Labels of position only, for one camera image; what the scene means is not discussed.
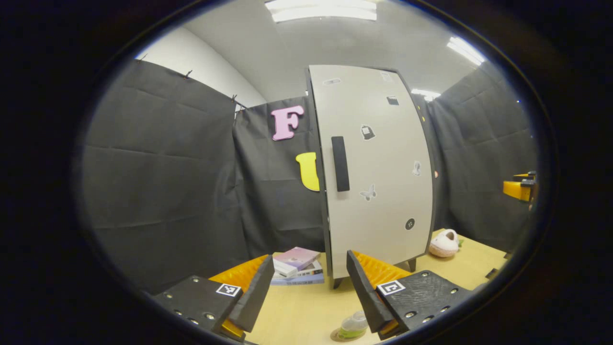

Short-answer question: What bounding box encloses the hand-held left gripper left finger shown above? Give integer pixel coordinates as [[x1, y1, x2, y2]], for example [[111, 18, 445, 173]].
[[153, 254, 276, 342]]

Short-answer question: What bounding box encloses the blue book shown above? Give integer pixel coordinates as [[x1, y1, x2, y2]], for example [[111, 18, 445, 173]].
[[271, 273, 325, 287]]

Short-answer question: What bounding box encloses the light grey cabinet door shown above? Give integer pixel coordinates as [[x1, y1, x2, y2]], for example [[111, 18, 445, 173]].
[[309, 65, 434, 279]]

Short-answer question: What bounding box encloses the clear bottle with green label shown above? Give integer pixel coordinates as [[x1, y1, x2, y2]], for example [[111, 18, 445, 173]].
[[338, 310, 369, 340]]

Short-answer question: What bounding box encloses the large ceiling light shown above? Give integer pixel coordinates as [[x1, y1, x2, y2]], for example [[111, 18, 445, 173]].
[[265, 0, 378, 23]]

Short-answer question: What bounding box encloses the black backdrop cloth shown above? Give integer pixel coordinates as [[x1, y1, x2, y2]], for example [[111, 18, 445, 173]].
[[79, 60, 539, 295]]

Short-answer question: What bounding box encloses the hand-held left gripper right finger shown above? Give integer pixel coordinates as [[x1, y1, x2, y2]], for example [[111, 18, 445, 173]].
[[346, 249, 475, 341]]

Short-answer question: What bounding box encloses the white book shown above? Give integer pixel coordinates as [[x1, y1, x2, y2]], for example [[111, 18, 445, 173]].
[[273, 261, 324, 279]]

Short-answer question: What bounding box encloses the black door handle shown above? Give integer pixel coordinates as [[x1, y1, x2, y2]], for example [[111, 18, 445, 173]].
[[331, 136, 350, 192]]

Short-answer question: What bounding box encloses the pink plush toy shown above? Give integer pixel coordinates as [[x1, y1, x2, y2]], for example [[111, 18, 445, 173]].
[[429, 229, 460, 258]]

